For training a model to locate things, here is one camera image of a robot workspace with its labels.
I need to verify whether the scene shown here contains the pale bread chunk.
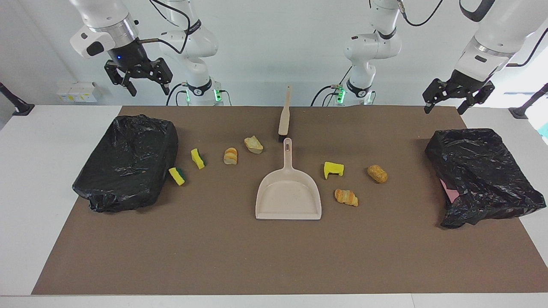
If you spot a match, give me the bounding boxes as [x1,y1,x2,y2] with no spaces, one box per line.
[244,136,264,154]

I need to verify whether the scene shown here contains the black bag lined bin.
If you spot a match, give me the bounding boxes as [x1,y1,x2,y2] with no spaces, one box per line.
[72,114,179,213]

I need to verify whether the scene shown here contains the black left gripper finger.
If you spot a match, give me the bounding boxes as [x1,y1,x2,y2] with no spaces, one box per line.
[423,78,452,114]
[456,81,496,115]

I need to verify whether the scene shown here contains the pink plastic bin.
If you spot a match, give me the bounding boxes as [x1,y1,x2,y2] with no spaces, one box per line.
[440,179,459,204]

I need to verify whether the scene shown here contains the beige hand brush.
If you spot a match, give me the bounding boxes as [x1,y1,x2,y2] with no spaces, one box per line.
[278,86,292,143]

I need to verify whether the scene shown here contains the notched yellow sponge piece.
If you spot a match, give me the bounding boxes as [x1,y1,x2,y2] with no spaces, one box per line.
[324,161,345,180]

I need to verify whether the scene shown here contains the crumpled black trash bag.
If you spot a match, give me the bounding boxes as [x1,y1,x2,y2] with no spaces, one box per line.
[425,128,547,229]

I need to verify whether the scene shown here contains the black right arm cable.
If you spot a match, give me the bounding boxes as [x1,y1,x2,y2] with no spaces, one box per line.
[139,0,191,55]

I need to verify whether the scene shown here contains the golden croissant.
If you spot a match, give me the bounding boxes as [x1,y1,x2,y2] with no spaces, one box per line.
[334,189,359,207]

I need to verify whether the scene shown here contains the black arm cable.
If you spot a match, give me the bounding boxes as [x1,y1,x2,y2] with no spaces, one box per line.
[396,0,548,68]
[139,0,191,55]

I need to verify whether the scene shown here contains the brown table mat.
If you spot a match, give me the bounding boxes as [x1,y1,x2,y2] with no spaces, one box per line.
[32,106,548,296]

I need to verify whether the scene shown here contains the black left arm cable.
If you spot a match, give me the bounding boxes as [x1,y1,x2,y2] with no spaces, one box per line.
[396,0,548,68]

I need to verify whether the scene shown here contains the beige plastic dustpan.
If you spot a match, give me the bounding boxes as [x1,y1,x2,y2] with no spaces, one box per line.
[256,138,322,220]

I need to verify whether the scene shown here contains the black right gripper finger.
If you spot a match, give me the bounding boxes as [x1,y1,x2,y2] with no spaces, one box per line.
[104,61,138,97]
[146,57,174,96]

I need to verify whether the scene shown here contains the black camera stand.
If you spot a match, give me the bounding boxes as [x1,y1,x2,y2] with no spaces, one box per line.
[0,82,35,116]
[509,83,548,119]

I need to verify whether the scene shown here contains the brown fried nugget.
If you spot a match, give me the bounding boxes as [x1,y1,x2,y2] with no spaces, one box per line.
[367,165,388,184]

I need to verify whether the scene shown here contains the white wall socket boxes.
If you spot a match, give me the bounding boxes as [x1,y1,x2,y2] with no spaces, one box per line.
[57,82,98,103]

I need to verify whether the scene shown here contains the black base cable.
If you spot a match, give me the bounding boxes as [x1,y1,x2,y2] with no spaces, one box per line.
[311,85,343,107]
[166,83,189,106]

